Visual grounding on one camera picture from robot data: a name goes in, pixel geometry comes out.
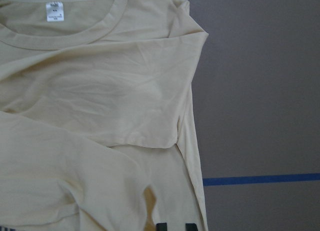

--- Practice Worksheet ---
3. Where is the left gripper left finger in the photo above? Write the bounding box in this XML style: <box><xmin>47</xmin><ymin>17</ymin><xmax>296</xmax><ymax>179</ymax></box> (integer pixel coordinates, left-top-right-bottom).
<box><xmin>156</xmin><ymin>222</ymin><xmax>168</xmax><ymax>231</ymax></box>

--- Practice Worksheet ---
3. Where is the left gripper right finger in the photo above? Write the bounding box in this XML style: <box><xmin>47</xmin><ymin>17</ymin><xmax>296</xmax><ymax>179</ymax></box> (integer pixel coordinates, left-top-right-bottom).
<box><xmin>185</xmin><ymin>223</ymin><xmax>198</xmax><ymax>231</ymax></box>

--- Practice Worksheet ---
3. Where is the cream long-sleeve printed shirt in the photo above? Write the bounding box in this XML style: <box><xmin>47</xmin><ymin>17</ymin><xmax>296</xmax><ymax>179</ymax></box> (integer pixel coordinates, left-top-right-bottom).
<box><xmin>0</xmin><ymin>0</ymin><xmax>208</xmax><ymax>231</ymax></box>

